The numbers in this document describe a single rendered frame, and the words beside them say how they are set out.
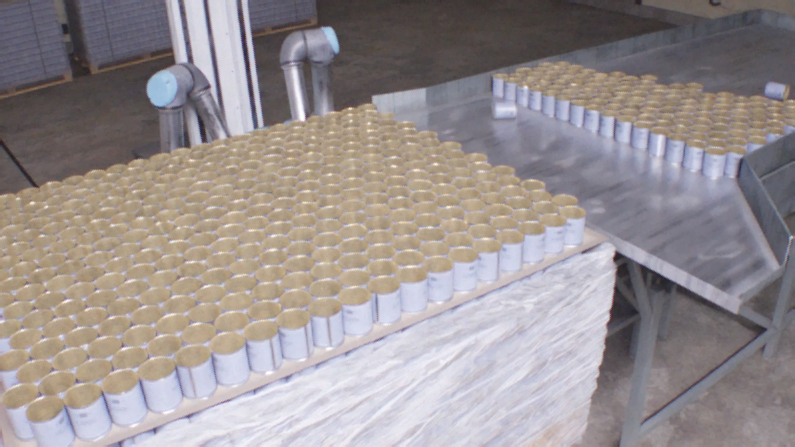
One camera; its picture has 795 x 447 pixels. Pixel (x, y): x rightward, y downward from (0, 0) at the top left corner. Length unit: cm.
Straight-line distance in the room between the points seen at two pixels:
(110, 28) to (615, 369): 708
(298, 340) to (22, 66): 746
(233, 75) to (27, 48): 567
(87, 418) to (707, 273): 137
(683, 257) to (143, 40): 772
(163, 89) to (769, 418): 262
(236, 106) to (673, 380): 221
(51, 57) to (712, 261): 772
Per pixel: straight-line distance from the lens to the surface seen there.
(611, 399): 295
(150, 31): 884
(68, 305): 157
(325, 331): 137
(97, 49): 872
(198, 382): 130
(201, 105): 267
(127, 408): 128
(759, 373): 325
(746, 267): 181
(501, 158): 226
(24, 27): 851
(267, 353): 133
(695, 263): 178
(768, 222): 194
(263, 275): 154
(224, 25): 301
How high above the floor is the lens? 198
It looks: 28 degrees down
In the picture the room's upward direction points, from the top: 4 degrees counter-clockwise
